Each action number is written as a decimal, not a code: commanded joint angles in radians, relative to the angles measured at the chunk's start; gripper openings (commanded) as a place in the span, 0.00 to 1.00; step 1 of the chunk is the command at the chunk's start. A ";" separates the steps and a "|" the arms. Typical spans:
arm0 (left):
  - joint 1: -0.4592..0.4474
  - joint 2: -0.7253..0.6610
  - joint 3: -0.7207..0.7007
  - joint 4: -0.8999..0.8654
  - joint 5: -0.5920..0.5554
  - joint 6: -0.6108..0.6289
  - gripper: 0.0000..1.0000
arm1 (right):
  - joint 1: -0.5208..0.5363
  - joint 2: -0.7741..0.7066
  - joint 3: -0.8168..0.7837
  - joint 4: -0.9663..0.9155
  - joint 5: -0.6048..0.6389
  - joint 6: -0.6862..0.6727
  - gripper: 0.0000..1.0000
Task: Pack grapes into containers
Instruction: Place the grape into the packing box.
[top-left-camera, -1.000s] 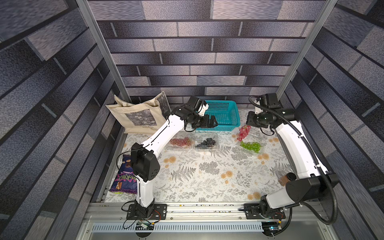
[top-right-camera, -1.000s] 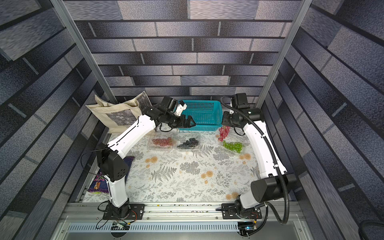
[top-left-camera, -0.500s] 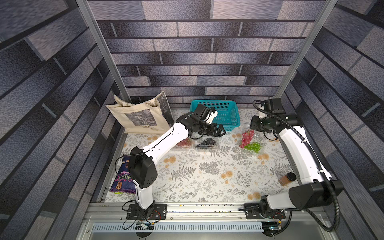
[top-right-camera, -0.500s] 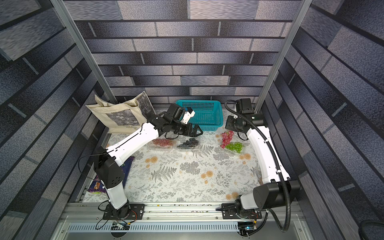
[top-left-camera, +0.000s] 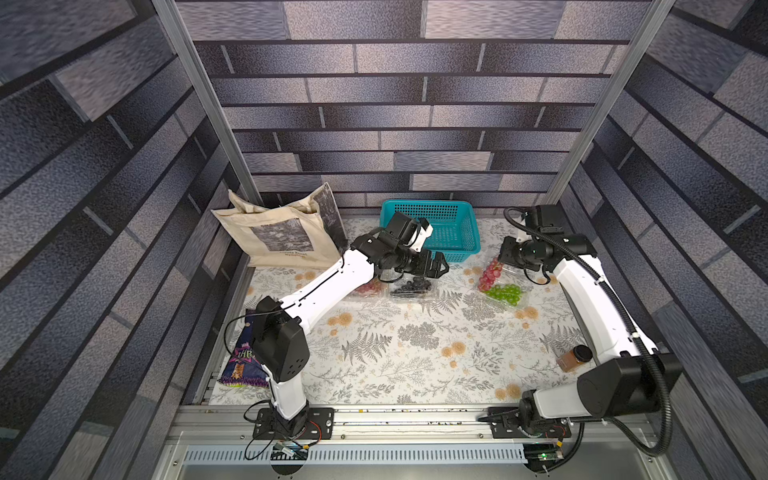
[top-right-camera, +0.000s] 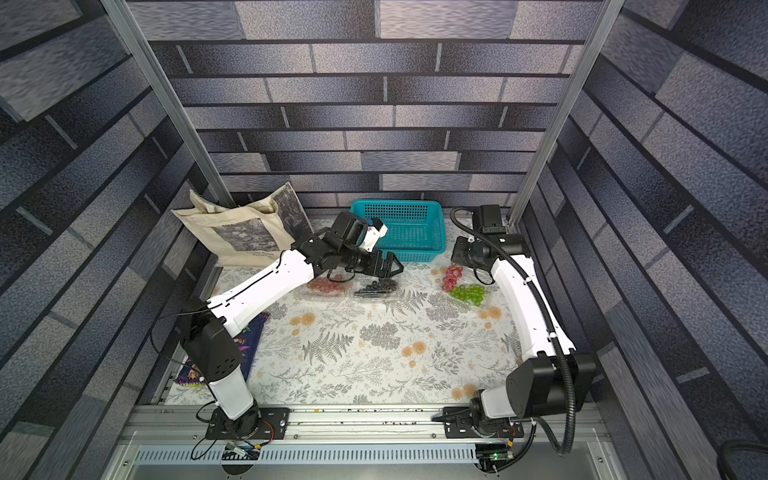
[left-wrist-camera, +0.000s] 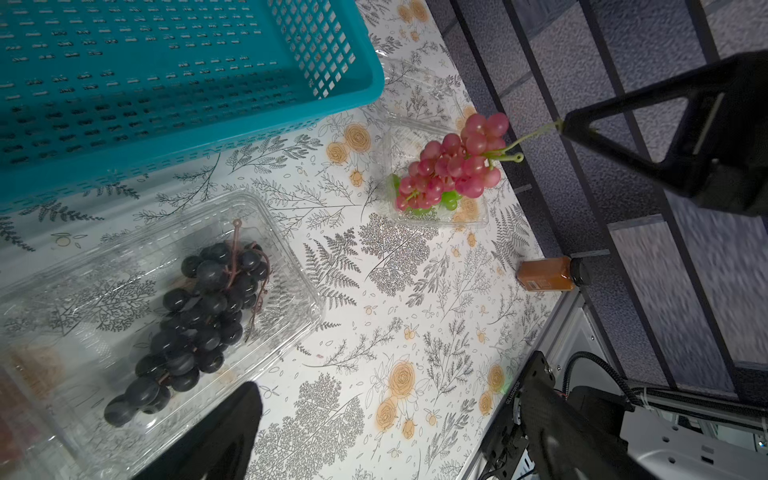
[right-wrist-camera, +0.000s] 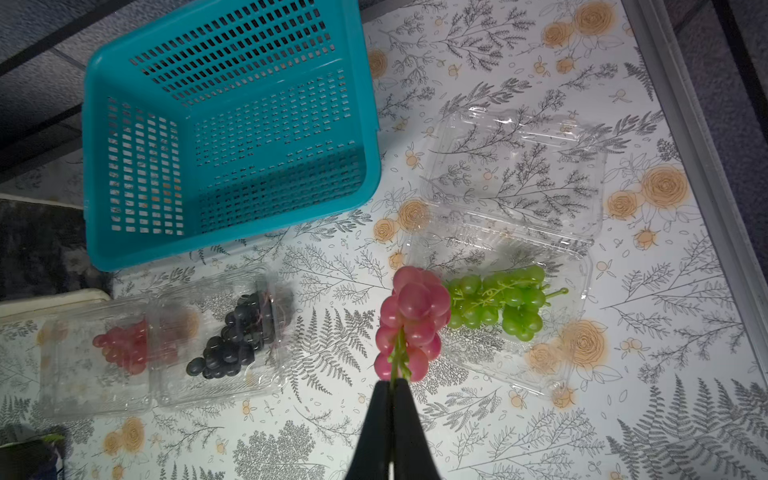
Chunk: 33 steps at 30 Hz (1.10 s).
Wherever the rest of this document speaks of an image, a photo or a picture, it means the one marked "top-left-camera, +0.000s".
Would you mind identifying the black grape bunch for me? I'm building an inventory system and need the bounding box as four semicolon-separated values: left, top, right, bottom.
390;276;433;299

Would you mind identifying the red grape bunch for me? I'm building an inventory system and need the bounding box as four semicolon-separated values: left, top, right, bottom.
478;258;503;292
355;279;385;297

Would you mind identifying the green grape bunch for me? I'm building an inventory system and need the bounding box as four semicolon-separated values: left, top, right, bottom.
484;284;523;306

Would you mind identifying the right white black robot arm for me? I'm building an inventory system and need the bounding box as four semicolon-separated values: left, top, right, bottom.
498;235;682;455

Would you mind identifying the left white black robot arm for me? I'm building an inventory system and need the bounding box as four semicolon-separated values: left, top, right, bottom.
245;219;449;440

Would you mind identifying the teal plastic basket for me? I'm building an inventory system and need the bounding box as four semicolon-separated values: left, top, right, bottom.
380;199;481;264

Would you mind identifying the beige canvas tote bag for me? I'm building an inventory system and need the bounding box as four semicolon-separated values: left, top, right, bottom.
212;183;349;270

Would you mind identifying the amber spice jar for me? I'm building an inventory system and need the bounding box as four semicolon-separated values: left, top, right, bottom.
557;344;593;372

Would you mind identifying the purple snack bag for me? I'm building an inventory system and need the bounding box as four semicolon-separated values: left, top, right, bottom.
219;321;268;388

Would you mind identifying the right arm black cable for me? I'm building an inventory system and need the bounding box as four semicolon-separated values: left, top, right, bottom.
502;206;674;475

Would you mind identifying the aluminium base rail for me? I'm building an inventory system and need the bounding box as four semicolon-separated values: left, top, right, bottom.
167;403;661;480

